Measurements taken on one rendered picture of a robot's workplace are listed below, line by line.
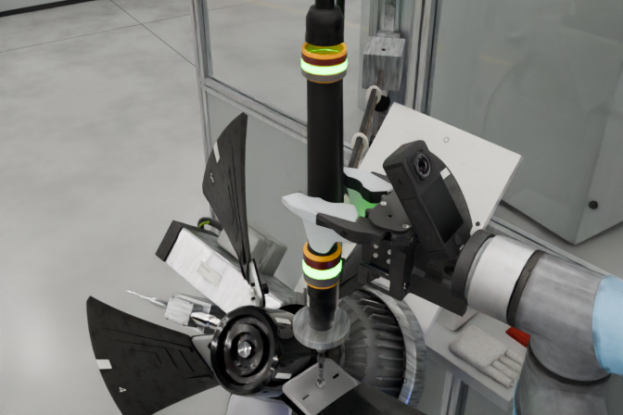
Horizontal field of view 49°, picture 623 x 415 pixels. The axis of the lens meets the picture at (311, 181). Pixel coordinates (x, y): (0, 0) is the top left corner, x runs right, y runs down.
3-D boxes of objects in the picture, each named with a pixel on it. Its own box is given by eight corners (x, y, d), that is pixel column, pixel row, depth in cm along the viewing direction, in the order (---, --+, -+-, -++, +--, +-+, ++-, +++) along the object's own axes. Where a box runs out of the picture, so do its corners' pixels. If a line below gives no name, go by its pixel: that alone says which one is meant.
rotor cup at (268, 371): (270, 295, 106) (214, 284, 96) (348, 316, 98) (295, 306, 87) (247, 390, 104) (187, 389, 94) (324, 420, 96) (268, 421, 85)
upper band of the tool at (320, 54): (306, 65, 68) (306, 37, 67) (349, 69, 68) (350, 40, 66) (297, 82, 65) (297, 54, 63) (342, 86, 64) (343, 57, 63)
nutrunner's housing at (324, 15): (309, 330, 88) (308, -32, 63) (338, 333, 87) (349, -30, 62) (302, 352, 85) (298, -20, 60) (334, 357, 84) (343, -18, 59)
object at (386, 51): (368, 70, 138) (370, 30, 134) (403, 73, 137) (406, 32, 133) (361, 92, 130) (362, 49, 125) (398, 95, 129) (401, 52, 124)
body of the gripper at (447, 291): (349, 280, 72) (455, 330, 66) (353, 212, 67) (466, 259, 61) (388, 244, 77) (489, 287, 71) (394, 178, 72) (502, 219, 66)
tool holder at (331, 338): (302, 295, 90) (301, 234, 84) (356, 302, 88) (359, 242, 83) (286, 345, 82) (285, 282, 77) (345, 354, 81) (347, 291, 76)
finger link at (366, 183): (320, 204, 80) (373, 244, 74) (321, 160, 77) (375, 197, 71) (341, 195, 82) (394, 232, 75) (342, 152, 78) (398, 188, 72)
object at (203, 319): (272, 350, 107) (129, 297, 128) (275, 336, 107) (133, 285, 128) (262, 349, 105) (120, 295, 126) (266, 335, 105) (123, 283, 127)
